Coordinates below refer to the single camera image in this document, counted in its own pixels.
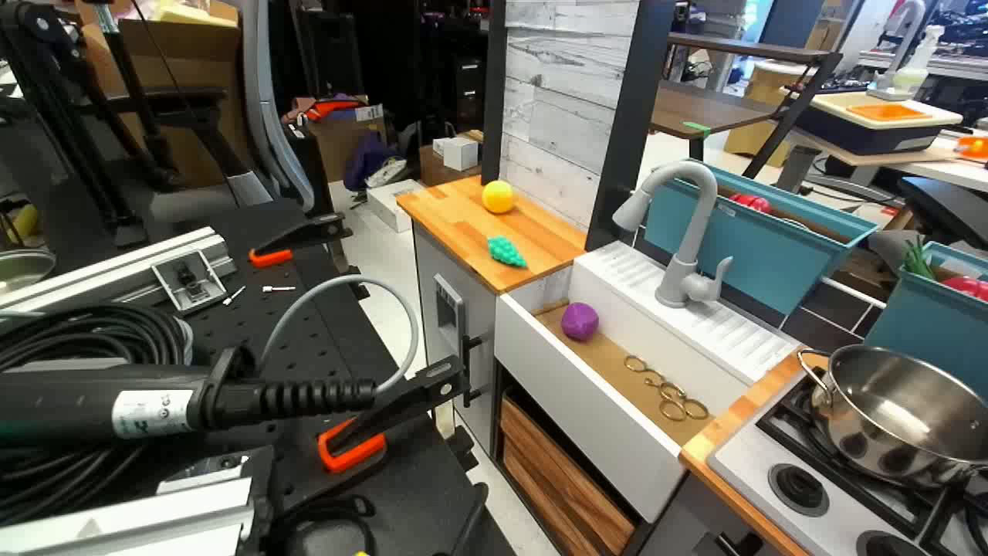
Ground yellow round plushie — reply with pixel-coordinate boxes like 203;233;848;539
477;176;519;215

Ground green plushie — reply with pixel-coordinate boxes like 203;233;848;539
484;233;530;271

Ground purple plushie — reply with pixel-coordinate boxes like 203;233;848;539
559;299;601;344

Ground small white box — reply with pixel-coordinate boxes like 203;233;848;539
429;131;482;172

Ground white toy sink basin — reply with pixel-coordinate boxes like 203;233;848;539
491;242;805;526

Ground grey toy faucet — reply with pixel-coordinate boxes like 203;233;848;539
610;157;735;316

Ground small cardboard box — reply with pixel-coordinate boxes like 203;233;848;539
306;102;390;181

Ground wooden drawer front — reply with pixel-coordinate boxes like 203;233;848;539
498;395;643;556

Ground orange clamp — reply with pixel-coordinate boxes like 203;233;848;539
244;243;297;271

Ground teal storage bin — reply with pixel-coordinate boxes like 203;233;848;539
862;242;988;398
643;163;880;320

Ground dark wooden shelf board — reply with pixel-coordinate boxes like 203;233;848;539
650;81;796;143

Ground large cardboard box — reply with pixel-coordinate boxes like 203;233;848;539
74;0;257;189

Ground white toy stove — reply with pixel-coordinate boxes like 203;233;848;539
708;374;988;556

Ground black cylinder with white label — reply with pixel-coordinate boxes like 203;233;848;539
0;349;380;448

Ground green toy plant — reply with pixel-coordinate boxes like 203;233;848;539
896;233;940;285

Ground white tray with orange inset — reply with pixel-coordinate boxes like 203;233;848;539
799;89;967;157

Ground steel cooking pot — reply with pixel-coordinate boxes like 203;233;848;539
799;339;988;490

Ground black cabinet door handle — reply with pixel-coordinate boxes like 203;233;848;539
433;276;487;411

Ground grey cable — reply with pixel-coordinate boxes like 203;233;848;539
252;271;425;395

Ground gold wire rings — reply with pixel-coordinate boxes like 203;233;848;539
619;353;713;426

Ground black kitchen frame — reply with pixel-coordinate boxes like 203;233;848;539
477;0;842;249

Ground silver bracket plate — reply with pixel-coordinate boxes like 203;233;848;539
152;249;228;316

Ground aluminium extrusion rail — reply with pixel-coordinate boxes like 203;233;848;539
0;473;260;556
0;224;230;318

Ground black cable bundle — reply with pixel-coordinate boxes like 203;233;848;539
0;301;195;523

